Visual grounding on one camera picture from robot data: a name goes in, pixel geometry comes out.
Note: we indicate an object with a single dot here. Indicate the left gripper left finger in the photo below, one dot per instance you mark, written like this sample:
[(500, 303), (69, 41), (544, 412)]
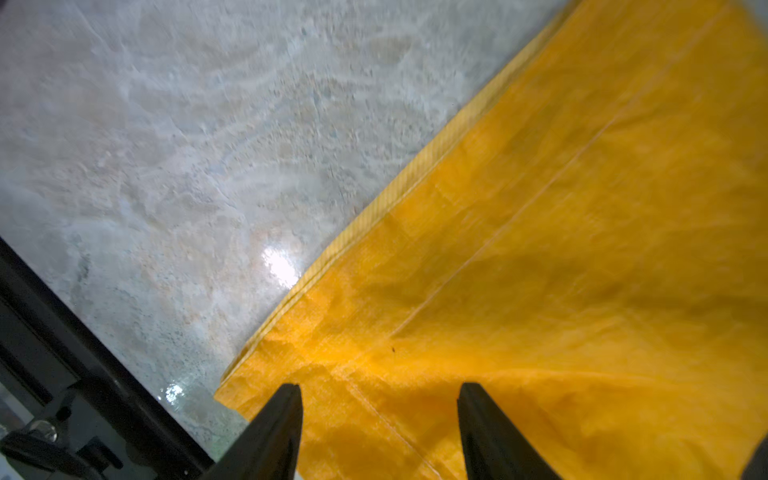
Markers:
[(269, 447)]

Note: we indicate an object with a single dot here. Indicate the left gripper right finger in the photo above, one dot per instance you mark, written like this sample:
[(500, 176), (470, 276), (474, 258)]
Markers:
[(493, 447)]

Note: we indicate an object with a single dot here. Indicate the yellow pillowcase with print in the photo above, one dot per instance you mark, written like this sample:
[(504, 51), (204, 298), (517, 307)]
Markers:
[(587, 241)]

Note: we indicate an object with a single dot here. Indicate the black base frame rail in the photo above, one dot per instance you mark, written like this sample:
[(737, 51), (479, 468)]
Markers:
[(69, 408)]

